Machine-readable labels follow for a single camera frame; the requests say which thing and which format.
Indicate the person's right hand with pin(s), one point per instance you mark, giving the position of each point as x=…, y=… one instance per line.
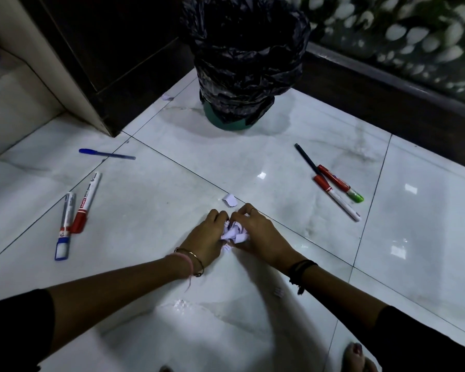
x=265, y=238

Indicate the blue ballpoint pen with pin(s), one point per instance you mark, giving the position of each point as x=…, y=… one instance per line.
x=104, y=154

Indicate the person's right fingers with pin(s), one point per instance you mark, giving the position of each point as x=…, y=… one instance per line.
x=245, y=215

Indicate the person's left hand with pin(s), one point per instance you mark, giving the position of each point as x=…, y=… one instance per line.
x=201, y=240

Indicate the white marker with red cap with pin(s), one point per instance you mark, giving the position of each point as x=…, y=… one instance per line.
x=84, y=205

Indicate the person's right forearm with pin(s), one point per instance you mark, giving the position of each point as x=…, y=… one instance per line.
x=333, y=294

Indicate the person's black sleeve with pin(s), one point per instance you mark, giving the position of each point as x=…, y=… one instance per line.
x=17, y=333
x=418, y=344

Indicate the tiny white paper scrap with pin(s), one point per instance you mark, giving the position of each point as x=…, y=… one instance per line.
x=166, y=97

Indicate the green waste bin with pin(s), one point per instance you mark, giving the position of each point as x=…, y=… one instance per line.
x=226, y=122

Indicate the black thread wristband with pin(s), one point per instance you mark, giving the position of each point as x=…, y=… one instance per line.
x=299, y=271

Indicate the red marker with green cap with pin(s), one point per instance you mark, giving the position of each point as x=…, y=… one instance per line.
x=339, y=182

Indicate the pink wrist band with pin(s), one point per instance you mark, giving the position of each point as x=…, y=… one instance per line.
x=186, y=263

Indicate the small white paper scrap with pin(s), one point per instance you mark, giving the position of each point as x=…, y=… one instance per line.
x=229, y=200

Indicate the person's black right sleeve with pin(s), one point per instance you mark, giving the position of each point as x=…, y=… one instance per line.
x=418, y=344

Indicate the gold bangle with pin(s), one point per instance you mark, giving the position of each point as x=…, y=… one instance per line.
x=197, y=260

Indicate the person's left fingers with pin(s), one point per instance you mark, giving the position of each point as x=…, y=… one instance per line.
x=217, y=218

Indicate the person's left forearm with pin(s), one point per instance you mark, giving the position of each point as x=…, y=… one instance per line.
x=116, y=290

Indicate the white marker with blue cap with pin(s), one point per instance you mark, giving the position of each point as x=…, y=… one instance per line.
x=64, y=228

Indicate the person's right foot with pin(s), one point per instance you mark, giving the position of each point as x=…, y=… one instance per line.
x=356, y=358

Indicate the black garbage bag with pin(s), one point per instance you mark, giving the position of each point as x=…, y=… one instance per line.
x=244, y=54

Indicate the long white marker red cap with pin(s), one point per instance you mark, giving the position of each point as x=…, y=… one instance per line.
x=335, y=196

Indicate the dark slim pen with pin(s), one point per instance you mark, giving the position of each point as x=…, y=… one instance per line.
x=306, y=158

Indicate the white paper ball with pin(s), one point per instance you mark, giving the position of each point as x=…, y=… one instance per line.
x=235, y=232

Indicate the person's black left sleeve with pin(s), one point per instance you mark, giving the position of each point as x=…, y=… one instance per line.
x=17, y=333

